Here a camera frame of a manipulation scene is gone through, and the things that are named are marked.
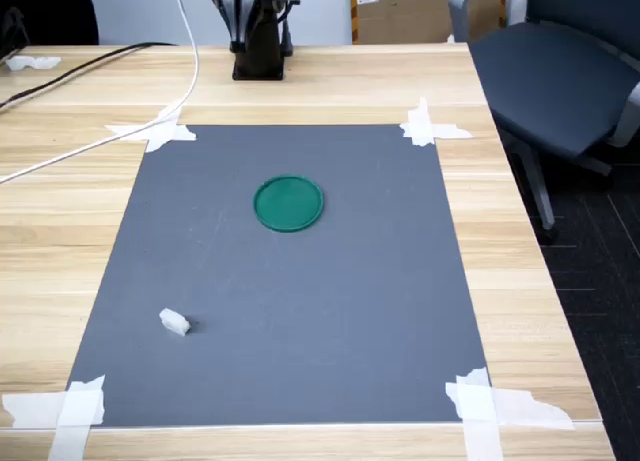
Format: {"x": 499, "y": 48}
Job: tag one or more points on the small white plastic terminal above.
{"x": 175, "y": 322}

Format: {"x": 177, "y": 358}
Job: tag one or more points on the round green lid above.
{"x": 288, "y": 203}

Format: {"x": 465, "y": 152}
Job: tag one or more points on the brown cardboard box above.
{"x": 410, "y": 16}

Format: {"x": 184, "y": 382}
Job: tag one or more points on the white tape piece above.
{"x": 422, "y": 128}
{"x": 480, "y": 411}
{"x": 75, "y": 411}
{"x": 160, "y": 133}

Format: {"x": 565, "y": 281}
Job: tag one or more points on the grey-blue office chair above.
{"x": 550, "y": 81}

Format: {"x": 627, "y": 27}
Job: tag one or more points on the dark grey mat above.
{"x": 300, "y": 306}

